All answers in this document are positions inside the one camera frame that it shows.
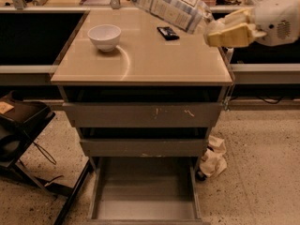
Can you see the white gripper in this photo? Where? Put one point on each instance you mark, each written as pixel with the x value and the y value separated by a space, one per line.
pixel 276 20

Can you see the grey drawer cabinet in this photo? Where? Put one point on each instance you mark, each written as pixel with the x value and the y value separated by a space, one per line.
pixel 143 67

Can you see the white ceramic bowl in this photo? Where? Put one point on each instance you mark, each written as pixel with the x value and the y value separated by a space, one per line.
pixel 105 37

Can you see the black chair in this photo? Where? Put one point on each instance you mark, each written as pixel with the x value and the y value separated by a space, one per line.
pixel 21 122

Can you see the bottom grey drawer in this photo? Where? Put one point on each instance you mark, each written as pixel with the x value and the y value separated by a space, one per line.
pixel 144 191

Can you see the middle grey drawer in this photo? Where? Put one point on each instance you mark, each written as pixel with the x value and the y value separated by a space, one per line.
pixel 143 148

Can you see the grey drawer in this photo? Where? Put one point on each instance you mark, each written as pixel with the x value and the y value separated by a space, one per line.
pixel 143 148
pixel 144 191
pixel 142 115

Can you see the black snack packet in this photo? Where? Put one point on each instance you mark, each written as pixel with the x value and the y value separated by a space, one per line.
pixel 168 33

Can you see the top grey drawer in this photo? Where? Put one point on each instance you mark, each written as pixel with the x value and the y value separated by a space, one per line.
pixel 142 115

